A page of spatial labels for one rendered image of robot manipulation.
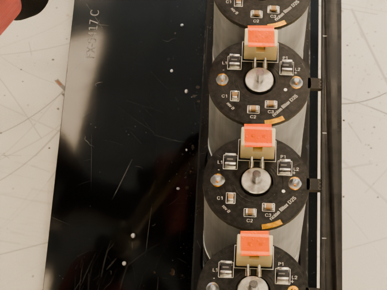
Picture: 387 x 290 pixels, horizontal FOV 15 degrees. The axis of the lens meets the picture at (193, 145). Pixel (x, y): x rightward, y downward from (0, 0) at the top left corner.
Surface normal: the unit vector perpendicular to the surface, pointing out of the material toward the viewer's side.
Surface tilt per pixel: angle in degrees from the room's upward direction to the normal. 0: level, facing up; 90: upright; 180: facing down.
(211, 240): 90
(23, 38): 0
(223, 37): 90
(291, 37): 90
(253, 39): 0
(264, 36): 0
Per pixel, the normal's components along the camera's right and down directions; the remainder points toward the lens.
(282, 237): 0.50, 0.75
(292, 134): 0.70, 0.62
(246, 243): 0.00, -0.50
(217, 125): -0.82, 0.49
